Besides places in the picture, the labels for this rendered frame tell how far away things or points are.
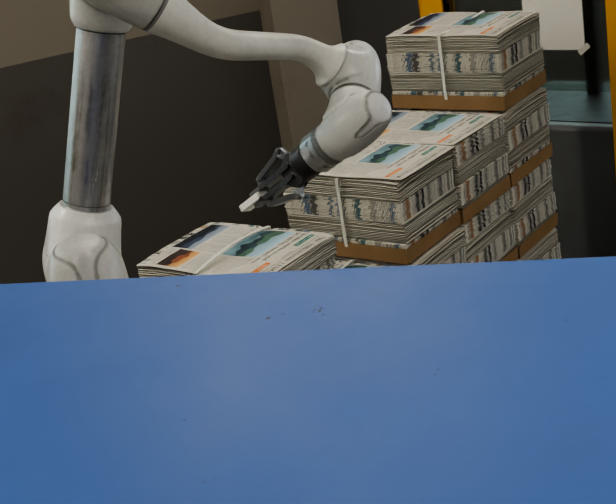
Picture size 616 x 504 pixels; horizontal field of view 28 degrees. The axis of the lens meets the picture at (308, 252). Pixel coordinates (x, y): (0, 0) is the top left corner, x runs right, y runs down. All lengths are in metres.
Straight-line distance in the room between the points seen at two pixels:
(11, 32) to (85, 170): 2.70
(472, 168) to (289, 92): 2.08
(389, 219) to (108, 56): 0.99
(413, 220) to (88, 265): 1.08
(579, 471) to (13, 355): 0.40
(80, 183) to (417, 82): 1.43
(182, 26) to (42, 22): 2.90
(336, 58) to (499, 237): 1.20
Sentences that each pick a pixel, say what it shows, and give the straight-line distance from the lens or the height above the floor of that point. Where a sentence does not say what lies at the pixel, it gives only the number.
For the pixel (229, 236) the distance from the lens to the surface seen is 3.00.
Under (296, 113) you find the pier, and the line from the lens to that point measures 5.50.
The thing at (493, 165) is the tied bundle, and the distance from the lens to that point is 3.60.
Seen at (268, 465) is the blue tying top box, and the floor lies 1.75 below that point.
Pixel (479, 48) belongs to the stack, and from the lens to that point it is 3.64.
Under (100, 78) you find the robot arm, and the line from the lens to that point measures 2.59.
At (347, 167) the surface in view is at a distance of 3.34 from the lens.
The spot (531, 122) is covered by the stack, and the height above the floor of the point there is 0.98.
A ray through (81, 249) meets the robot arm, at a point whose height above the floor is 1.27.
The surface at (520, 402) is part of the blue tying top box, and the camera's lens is 0.70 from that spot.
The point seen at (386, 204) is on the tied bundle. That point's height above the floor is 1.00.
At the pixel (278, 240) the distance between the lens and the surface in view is 2.92.
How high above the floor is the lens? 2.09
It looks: 21 degrees down
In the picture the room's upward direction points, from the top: 9 degrees counter-clockwise
